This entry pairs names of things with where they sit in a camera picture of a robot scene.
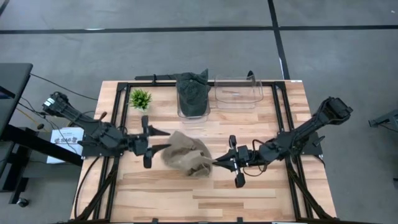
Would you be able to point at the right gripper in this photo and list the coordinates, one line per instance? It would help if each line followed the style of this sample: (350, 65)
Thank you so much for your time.
(247, 155)

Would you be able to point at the white paper sign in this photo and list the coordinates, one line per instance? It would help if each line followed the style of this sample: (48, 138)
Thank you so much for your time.
(62, 152)

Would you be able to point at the black office desk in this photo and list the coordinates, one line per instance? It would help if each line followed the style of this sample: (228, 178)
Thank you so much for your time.
(12, 93)

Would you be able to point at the small green potted plant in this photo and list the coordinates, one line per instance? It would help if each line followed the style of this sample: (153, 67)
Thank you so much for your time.
(140, 99)

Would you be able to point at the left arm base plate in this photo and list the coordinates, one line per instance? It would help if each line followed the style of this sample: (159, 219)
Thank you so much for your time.
(90, 152)

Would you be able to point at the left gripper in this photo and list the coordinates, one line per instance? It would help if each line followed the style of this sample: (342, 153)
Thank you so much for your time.
(138, 144)

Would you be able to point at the clear plastic bin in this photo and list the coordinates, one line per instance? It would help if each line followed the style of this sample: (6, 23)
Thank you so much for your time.
(194, 119)
(239, 99)

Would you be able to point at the black stand base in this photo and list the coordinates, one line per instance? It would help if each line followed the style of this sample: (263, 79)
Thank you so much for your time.
(385, 119)

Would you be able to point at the black hook bracket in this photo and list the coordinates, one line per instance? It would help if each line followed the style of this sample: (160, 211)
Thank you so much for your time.
(250, 74)

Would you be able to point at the black mounting bracket bar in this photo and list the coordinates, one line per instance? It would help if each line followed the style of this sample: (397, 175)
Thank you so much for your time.
(149, 77)

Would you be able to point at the black caster wheel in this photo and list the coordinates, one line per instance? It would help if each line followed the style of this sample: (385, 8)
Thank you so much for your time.
(22, 203)

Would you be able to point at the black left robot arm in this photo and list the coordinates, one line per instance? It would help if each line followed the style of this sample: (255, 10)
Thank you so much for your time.
(102, 133)

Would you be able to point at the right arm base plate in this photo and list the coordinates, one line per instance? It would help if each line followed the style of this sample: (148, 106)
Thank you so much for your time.
(314, 151)

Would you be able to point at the black aluminium table frame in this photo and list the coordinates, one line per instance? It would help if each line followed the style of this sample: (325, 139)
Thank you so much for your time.
(149, 84)

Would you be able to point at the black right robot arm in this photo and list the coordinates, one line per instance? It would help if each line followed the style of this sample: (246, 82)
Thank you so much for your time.
(311, 127)

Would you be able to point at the dark green denim cap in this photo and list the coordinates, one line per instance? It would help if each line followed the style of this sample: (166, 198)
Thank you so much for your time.
(192, 96)
(205, 76)

